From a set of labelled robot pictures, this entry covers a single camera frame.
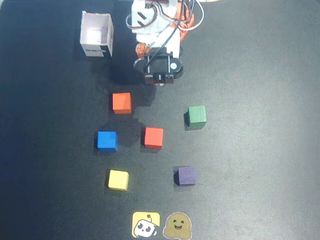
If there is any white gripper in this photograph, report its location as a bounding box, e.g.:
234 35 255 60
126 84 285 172
135 24 182 60

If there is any purple wooden cube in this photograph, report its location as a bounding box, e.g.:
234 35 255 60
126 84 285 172
174 166 198 187

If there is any orange wooden cube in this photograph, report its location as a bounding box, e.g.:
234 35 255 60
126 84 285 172
111 92 133 115

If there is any green wooden cube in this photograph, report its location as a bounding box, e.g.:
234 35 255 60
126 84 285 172
186 105 208 128

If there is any red wooden cube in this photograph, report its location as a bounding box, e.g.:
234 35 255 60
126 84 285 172
144 126 165 150

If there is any blue wooden cube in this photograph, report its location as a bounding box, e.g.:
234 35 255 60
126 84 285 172
96 130 119 153

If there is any yellow wooden cube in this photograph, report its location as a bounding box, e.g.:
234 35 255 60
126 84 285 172
107 169 130 192

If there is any white open cardboard box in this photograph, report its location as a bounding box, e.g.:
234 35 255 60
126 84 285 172
79 10 115 58

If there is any black table mat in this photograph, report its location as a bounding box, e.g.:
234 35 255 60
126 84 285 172
0 0 320 240

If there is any yellow robot face sticker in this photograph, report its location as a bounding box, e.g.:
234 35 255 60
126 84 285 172
131 211 161 239

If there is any hugging face emoji sticker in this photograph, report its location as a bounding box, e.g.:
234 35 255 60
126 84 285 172
162 211 193 240

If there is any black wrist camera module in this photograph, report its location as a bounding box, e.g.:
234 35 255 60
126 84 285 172
132 48 185 87

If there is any black camera cable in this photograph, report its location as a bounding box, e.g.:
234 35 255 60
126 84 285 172
143 0 198 75

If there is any servo wire bundle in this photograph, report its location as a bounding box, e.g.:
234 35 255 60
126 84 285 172
172 0 205 32
125 3 166 33

